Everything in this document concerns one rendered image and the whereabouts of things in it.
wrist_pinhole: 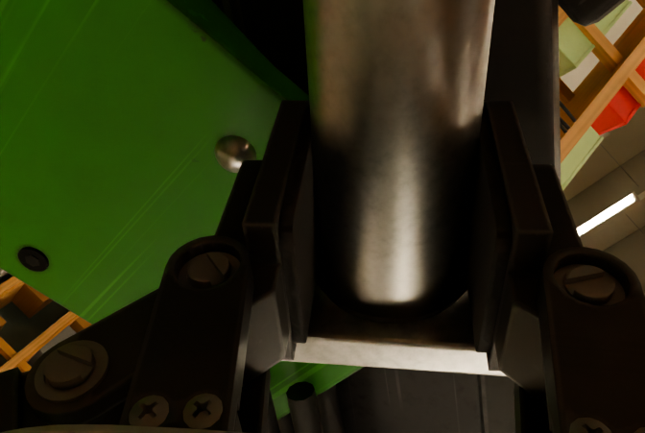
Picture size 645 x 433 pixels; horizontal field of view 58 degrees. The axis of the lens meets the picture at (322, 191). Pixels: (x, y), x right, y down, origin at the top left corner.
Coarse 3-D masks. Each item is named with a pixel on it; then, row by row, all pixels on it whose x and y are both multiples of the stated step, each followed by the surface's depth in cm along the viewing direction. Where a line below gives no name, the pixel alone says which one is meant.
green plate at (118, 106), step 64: (0, 0) 14; (64, 0) 14; (128, 0) 13; (192, 0) 14; (0, 64) 15; (64, 64) 14; (128, 64) 14; (192, 64) 14; (256, 64) 14; (0, 128) 16; (64, 128) 16; (128, 128) 15; (192, 128) 15; (256, 128) 15; (0, 192) 17; (64, 192) 17; (128, 192) 17; (192, 192) 16; (0, 256) 19; (64, 256) 18; (128, 256) 18; (320, 384) 20
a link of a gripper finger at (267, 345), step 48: (288, 144) 10; (240, 192) 10; (288, 192) 9; (240, 240) 9; (288, 240) 9; (288, 288) 9; (96, 336) 8; (144, 336) 8; (288, 336) 10; (48, 384) 7; (96, 384) 7
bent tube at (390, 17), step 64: (320, 0) 8; (384, 0) 8; (448, 0) 8; (320, 64) 9; (384, 64) 8; (448, 64) 8; (320, 128) 10; (384, 128) 9; (448, 128) 9; (320, 192) 11; (384, 192) 10; (448, 192) 10; (320, 256) 12; (384, 256) 10; (448, 256) 11; (320, 320) 11; (384, 320) 11; (448, 320) 11
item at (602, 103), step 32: (640, 0) 389; (576, 32) 307; (640, 32) 351; (576, 64) 303; (608, 64) 312; (640, 64) 322; (576, 96) 346; (608, 96) 296; (640, 96) 311; (576, 128) 285; (608, 128) 319; (576, 160) 295
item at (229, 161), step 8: (232, 136) 15; (216, 144) 15; (224, 144) 15; (232, 144) 15; (240, 144) 15; (248, 144) 15; (216, 152) 15; (224, 152) 15; (232, 152) 15; (240, 152) 15; (248, 152) 15; (224, 160) 15; (232, 160) 15; (240, 160) 15; (224, 168) 15; (232, 168) 15
